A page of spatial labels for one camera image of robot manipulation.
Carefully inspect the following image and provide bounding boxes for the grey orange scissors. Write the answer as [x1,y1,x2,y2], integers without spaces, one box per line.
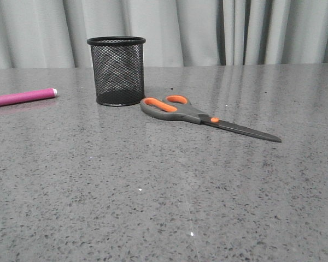
[140,95,282,142]

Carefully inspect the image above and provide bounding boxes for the grey curtain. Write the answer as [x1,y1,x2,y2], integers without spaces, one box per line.
[0,1,328,68]

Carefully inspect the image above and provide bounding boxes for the pink marker pen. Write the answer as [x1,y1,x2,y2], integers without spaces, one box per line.
[0,88,57,107]

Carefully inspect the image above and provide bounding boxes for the black mesh pen holder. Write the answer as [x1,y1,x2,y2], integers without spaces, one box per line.
[87,36,146,106]

